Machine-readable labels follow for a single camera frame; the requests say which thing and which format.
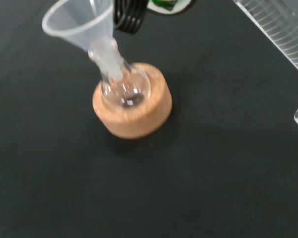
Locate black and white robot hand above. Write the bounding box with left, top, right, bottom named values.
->
left=112, top=0, right=197, bottom=35

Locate glass round-bottom flask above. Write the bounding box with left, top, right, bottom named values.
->
left=87, top=39, right=150, bottom=110

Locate black cloth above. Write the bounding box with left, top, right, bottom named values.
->
left=0, top=0, right=298, bottom=238

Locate cork ring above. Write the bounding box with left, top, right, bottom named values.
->
left=92, top=62, right=174, bottom=139

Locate clear plastic funnel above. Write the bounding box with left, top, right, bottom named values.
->
left=41, top=0, right=124, bottom=80

